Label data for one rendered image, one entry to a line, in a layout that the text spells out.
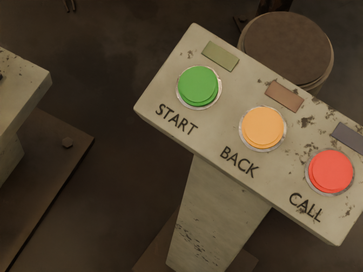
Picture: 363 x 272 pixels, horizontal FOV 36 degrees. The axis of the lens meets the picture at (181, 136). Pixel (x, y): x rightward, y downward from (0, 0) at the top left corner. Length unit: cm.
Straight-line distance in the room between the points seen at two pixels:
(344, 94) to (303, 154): 80
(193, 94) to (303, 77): 18
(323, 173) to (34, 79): 53
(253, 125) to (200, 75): 7
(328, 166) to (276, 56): 20
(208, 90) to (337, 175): 15
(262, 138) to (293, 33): 22
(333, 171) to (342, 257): 66
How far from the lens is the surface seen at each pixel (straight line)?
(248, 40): 70
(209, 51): 56
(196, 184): 66
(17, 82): 92
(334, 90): 133
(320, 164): 53
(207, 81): 54
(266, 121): 53
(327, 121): 55
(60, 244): 112
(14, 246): 111
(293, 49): 70
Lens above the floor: 107
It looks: 64 degrees down
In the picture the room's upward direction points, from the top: 11 degrees clockwise
